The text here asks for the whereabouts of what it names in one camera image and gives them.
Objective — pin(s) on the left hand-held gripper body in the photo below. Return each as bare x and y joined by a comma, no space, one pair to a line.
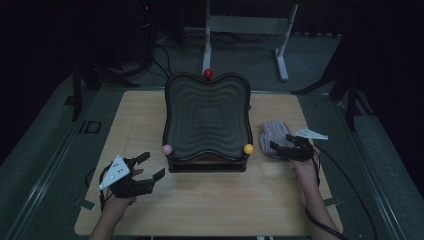
128,188

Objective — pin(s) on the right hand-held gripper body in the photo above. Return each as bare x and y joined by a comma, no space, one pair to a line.
300,151

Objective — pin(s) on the striped grey cloth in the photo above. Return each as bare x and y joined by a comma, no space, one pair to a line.
275,133

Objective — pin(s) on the pink ball knob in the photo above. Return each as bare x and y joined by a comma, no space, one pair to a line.
167,149

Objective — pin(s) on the yellow ball knob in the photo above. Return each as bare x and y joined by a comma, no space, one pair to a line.
248,148

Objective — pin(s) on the black tray base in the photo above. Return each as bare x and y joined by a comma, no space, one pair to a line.
206,166

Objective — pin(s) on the black wavy tray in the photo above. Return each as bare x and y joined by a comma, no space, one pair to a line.
206,116

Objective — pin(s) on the person's left hand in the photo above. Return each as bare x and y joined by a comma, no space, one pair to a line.
116,206

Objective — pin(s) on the person's right hand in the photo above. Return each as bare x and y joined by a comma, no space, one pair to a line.
308,175

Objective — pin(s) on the grey tape piece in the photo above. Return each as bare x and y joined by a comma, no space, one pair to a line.
85,204
333,201

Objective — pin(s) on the black metal stand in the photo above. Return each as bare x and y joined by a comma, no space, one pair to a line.
77,96
350,110

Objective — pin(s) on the red ball knob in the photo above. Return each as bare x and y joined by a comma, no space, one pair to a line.
208,73

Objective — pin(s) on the white metal stand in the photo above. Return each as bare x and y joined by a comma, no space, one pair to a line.
248,25

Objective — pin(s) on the dark device with red light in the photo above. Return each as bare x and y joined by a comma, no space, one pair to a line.
145,20

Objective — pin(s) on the metal floor rail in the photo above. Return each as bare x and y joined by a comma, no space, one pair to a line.
376,183
45,180

